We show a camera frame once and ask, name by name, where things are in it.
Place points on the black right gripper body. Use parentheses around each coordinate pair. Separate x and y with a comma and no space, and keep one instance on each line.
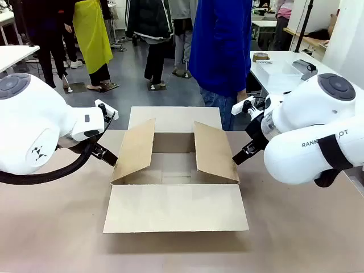
(257,130)

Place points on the brown cardboard box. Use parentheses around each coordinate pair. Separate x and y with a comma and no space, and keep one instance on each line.
(176,207)

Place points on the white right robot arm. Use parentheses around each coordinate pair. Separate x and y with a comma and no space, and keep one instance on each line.
(307,113)

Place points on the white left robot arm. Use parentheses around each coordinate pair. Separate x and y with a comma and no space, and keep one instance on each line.
(34,122)

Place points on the person's left hand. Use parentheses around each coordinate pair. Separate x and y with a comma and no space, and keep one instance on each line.
(242,95)

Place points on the clear plastic container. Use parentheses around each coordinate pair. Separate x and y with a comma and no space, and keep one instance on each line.
(280,75)

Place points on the brown tape roll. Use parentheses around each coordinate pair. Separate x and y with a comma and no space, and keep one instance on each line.
(261,57)

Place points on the grey black device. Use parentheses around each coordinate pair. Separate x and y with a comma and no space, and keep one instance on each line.
(304,68)

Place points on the white table with container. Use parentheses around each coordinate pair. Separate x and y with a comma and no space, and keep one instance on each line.
(284,57)

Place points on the person in blue coat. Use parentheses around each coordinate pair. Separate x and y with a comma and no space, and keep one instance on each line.
(219,48)

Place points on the wooden desk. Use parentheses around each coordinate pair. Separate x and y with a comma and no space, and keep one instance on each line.
(310,39)

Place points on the black tripod pole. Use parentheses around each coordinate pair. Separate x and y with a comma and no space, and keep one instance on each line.
(302,25)

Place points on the person in grey trousers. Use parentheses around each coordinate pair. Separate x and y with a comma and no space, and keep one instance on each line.
(182,42)

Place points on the person in pink top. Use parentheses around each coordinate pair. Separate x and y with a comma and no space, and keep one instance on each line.
(283,17)

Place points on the person in yellow apron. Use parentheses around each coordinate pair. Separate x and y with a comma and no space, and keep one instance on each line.
(92,37)

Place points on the white partition panel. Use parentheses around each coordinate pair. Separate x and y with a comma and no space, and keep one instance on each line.
(345,37)

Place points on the person in dark clothes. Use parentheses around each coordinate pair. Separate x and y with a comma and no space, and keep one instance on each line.
(48,37)

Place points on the white side table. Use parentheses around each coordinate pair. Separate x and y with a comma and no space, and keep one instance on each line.
(14,57)

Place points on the person in black striped jacket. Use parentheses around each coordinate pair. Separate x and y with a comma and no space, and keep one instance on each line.
(153,28)

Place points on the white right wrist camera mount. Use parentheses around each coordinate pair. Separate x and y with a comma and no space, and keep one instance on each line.
(241,106)

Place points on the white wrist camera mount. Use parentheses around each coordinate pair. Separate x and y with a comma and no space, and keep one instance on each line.
(106,109)
(241,106)

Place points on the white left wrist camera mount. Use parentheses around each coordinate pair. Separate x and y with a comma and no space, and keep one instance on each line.
(106,109)

